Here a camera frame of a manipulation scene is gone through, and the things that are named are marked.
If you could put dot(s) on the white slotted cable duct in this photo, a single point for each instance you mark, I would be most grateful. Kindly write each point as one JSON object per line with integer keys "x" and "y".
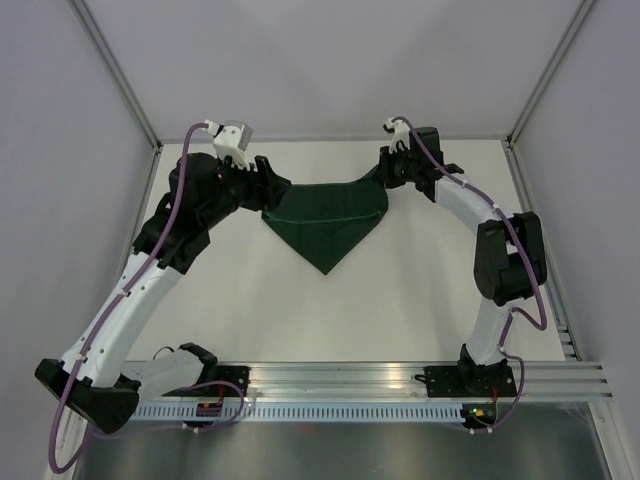
{"x": 301, "y": 412}

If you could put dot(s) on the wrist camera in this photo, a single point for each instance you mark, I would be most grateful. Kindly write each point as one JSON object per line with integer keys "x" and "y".
{"x": 400, "y": 135}
{"x": 230, "y": 141}

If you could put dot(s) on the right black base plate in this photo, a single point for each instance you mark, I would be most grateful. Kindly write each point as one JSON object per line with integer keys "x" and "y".
{"x": 450, "y": 382}

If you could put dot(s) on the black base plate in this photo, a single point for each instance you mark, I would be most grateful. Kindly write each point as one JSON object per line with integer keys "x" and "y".
{"x": 450, "y": 382}
{"x": 236, "y": 375}

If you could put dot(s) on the aluminium rail beam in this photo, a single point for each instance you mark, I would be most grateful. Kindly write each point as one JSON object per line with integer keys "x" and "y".
{"x": 545, "y": 381}

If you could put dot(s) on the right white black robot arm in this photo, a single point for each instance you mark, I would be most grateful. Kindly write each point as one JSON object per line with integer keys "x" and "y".
{"x": 509, "y": 260}

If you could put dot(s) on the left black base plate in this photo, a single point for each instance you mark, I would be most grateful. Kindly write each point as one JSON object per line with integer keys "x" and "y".
{"x": 236, "y": 375}

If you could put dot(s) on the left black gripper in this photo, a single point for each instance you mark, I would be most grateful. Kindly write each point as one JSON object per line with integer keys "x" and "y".
{"x": 266, "y": 186}

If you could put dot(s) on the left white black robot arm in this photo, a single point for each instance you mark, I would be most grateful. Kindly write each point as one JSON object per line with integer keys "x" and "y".
{"x": 94, "y": 378}

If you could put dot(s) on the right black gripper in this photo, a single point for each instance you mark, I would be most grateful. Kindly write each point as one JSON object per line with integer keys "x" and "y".
{"x": 385, "y": 162}

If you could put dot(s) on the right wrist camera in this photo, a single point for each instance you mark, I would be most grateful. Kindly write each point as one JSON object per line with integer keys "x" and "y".
{"x": 400, "y": 135}

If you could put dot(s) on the right aluminium frame post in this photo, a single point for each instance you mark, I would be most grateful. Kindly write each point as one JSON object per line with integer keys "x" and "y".
{"x": 560, "y": 53}

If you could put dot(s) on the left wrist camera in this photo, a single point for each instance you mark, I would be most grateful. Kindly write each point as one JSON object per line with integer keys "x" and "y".
{"x": 230, "y": 141}

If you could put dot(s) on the dark green cloth napkin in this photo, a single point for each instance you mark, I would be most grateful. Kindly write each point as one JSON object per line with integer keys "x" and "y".
{"x": 323, "y": 223}

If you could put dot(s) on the aluminium frame post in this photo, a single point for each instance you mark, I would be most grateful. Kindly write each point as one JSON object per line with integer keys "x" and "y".
{"x": 560, "y": 53}
{"x": 104, "y": 51}

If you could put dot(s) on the left aluminium frame post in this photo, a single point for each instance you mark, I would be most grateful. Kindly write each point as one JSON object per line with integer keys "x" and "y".
{"x": 104, "y": 51}

